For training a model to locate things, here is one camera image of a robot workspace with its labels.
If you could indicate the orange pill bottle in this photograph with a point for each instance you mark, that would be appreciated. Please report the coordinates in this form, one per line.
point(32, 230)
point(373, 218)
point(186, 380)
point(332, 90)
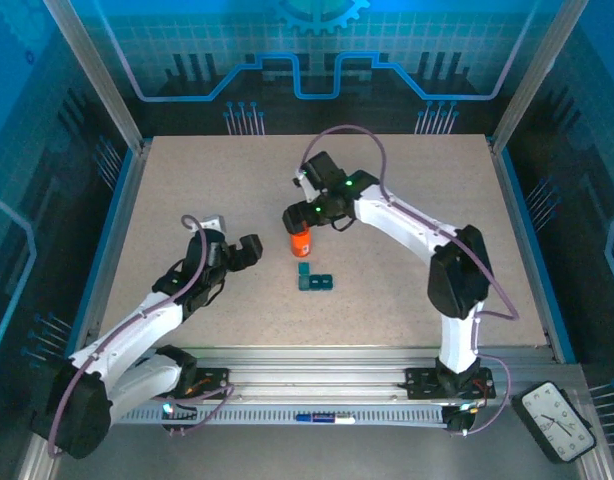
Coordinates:
point(300, 245)

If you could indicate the teal building block piece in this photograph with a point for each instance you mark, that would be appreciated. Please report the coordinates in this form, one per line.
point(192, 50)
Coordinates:
point(317, 284)

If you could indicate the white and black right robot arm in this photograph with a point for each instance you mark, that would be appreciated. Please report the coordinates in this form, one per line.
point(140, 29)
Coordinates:
point(402, 220)

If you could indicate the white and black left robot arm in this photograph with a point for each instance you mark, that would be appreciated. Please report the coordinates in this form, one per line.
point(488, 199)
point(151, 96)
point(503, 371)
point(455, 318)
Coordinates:
point(132, 330)

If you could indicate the small black controller box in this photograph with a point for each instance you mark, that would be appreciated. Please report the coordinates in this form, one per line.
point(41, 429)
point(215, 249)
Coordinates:
point(174, 410)
point(459, 420)

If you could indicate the blue and white marker pen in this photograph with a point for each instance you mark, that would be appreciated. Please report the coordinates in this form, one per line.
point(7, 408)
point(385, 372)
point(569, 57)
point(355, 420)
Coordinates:
point(324, 418)

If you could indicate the black rectangular alarm clock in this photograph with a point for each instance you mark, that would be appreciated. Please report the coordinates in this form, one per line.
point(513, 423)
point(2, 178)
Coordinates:
point(554, 422)

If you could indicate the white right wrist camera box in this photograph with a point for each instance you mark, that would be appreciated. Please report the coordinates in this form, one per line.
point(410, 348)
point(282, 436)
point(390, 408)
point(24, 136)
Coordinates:
point(307, 187)

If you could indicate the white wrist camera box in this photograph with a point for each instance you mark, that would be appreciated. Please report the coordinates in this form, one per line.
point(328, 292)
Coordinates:
point(213, 222)
point(307, 187)

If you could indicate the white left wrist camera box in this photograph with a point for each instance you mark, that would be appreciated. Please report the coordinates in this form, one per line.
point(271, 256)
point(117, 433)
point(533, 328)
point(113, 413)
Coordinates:
point(213, 222)

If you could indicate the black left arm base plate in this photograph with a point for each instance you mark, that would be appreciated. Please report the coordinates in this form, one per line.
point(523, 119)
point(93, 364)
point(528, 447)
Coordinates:
point(212, 382)

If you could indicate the aluminium table side rail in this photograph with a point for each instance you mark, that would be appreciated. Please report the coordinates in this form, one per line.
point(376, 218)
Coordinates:
point(133, 180)
point(518, 225)

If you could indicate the aluminium extrusion base frame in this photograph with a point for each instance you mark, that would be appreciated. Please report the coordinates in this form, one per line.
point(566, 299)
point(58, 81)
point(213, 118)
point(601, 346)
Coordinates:
point(312, 370)

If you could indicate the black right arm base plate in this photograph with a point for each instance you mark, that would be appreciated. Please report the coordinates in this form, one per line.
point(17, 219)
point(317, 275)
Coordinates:
point(422, 382)

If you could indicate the aluminium frame post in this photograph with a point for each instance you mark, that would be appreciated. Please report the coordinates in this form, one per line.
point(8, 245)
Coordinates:
point(98, 75)
point(536, 75)

